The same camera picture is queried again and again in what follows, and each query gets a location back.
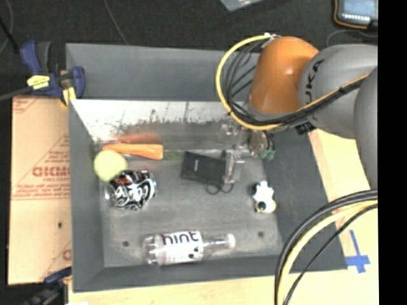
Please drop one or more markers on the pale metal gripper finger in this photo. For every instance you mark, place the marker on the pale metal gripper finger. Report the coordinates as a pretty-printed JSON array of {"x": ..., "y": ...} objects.
[
  {"x": 239, "y": 168},
  {"x": 227, "y": 170}
]

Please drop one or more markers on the white and black toy animal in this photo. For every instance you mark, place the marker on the white and black toy animal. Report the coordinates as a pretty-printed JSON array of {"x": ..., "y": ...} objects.
[{"x": 264, "y": 197}]

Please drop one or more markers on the grey metal bin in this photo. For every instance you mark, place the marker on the grey metal bin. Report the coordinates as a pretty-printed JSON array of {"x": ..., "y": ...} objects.
[{"x": 190, "y": 214}]

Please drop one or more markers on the clear plastic bottle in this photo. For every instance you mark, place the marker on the clear plastic bottle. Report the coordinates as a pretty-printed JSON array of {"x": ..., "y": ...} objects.
[{"x": 178, "y": 248}]

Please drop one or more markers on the orange toy carrot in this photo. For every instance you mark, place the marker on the orange toy carrot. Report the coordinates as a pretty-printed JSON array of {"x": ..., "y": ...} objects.
[{"x": 136, "y": 150}]

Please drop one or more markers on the crushed black and white can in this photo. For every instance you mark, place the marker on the crushed black and white can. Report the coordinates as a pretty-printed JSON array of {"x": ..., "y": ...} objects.
[{"x": 132, "y": 191}]

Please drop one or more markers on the yellow-green ball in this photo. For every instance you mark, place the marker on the yellow-green ball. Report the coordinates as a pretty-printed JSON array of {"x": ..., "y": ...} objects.
[{"x": 109, "y": 165}]

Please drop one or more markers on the brown cardboard board red print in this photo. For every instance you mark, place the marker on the brown cardboard board red print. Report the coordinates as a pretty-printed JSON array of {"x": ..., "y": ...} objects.
[{"x": 38, "y": 170}]

